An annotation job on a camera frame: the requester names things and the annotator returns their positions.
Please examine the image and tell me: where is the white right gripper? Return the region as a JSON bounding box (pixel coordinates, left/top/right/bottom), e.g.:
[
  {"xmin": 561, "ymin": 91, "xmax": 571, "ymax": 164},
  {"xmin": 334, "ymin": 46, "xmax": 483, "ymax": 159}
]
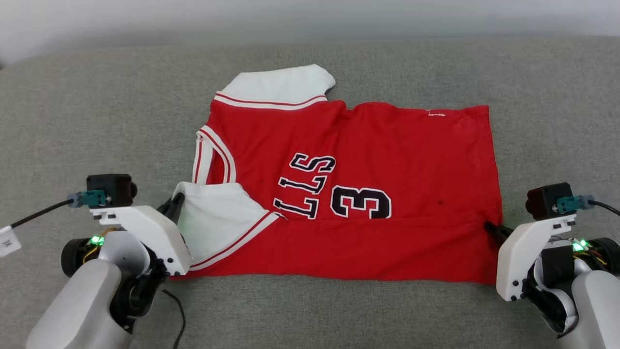
[{"xmin": 484, "ymin": 214, "xmax": 577, "ymax": 302}]

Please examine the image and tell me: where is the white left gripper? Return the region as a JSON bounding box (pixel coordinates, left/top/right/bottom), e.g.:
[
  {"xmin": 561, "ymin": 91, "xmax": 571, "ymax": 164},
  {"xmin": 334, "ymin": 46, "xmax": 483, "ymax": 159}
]
[{"xmin": 90, "ymin": 192, "xmax": 192, "ymax": 276}]

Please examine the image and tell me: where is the red white basketball jersey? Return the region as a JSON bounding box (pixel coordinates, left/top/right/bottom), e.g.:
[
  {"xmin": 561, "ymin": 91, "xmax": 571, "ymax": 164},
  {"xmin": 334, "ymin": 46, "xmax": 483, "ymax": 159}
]
[{"xmin": 170, "ymin": 63, "xmax": 505, "ymax": 286}]

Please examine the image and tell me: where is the right black cable teal connector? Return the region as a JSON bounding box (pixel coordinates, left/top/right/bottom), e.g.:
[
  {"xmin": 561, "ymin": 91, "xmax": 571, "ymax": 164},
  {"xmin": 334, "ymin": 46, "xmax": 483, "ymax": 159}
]
[{"xmin": 556, "ymin": 195, "xmax": 620, "ymax": 217}]

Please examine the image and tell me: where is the black cable teal connector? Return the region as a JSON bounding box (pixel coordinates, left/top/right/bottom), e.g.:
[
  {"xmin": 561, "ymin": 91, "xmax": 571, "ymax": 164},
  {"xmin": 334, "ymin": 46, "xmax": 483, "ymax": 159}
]
[
  {"xmin": 556, "ymin": 195, "xmax": 620, "ymax": 217},
  {"xmin": 9, "ymin": 190, "xmax": 111, "ymax": 231}
]

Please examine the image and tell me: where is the left black cable teal connector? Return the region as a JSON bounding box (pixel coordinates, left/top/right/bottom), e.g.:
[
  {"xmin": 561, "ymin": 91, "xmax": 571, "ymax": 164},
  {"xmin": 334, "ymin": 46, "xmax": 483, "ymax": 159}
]
[{"xmin": 9, "ymin": 190, "xmax": 111, "ymax": 231}]

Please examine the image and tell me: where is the thin black loose cable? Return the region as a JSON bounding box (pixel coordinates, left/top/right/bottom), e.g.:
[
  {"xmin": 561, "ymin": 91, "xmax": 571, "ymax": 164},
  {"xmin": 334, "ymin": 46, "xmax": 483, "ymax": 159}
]
[{"xmin": 161, "ymin": 289, "xmax": 187, "ymax": 349}]

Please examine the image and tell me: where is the white cable label tag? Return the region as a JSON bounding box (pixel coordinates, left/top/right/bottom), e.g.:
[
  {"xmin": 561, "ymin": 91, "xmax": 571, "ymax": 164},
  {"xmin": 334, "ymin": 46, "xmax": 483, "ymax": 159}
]
[{"xmin": 0, "ymin": 225, "xmax": 23, "ymax": 258}]

